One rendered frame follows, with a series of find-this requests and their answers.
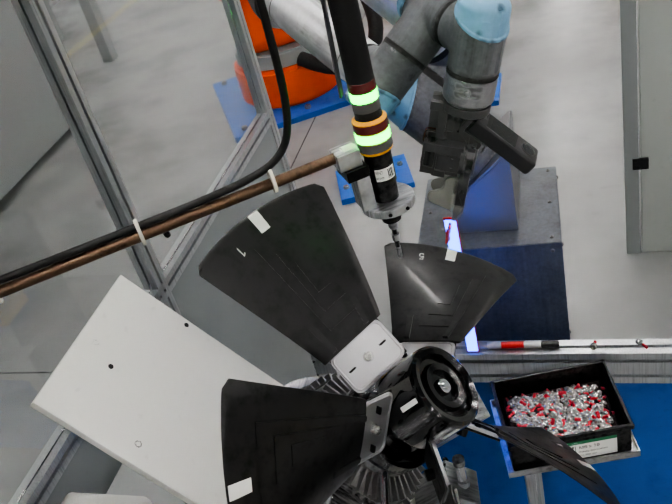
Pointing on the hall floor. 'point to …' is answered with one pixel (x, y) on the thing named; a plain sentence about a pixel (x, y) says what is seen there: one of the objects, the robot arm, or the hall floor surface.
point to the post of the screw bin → (534, 489)
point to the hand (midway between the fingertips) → (459, 213)
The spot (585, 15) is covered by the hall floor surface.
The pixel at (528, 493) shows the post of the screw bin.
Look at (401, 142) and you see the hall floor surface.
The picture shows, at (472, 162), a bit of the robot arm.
